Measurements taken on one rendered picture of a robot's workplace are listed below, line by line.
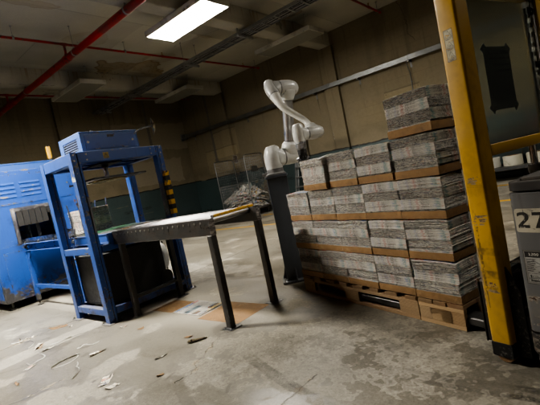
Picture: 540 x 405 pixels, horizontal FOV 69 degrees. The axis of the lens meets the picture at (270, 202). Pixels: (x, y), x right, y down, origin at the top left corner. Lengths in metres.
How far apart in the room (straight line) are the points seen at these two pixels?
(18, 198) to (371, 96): 7.55
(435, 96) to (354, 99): 8.03
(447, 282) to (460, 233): 0.27
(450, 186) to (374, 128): 7.83
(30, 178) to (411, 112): 5.05
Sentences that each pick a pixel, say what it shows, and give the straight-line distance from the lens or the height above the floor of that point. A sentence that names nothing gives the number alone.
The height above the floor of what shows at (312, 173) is 0.95.
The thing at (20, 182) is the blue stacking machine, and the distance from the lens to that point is 6.10.
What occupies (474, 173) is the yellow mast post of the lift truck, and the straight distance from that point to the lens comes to 1.86.
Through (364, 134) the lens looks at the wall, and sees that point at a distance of 10.11.
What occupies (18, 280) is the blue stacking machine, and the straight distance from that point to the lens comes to 6.02.
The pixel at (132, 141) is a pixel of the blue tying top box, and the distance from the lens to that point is 4.28.
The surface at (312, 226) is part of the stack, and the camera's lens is 3.05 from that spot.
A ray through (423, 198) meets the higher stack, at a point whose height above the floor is 0.72.
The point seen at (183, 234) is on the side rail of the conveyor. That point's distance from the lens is 3.01.
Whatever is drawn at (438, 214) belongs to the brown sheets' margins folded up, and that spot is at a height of 0.63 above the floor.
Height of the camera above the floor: 1.01
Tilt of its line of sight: 4 degrees down
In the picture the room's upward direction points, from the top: 12 degrees counter-clockwise
